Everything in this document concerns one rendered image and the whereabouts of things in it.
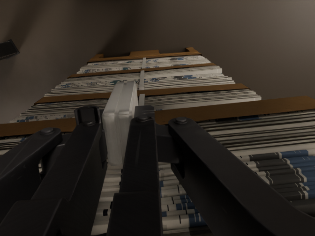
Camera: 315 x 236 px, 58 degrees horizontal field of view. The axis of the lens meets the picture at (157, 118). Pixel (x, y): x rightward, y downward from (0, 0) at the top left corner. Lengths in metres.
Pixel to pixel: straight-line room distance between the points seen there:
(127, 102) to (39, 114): 0.33
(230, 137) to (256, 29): 0.99
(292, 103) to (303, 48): 0.98
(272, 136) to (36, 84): 1.09
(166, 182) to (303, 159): 0.09
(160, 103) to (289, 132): 0.24
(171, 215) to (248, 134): 0.11
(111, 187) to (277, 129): 0.14
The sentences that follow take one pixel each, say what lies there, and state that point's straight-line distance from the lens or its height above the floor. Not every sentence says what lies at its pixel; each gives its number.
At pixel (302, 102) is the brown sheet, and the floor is 0.86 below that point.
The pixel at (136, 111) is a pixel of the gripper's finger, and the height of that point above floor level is 0.97.
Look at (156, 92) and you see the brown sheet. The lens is 0.51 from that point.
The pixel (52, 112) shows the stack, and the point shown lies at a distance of 0.46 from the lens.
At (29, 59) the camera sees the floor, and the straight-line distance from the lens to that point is 1.23.
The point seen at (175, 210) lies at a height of 1.00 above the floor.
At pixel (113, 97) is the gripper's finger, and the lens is 0.17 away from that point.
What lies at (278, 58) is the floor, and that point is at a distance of 1.26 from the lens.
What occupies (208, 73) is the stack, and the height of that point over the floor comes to 0.49.
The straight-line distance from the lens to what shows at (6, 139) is 0.31.
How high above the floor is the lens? 1.13
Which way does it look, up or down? 70 degrees down
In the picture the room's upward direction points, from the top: 174 degrees clockwise
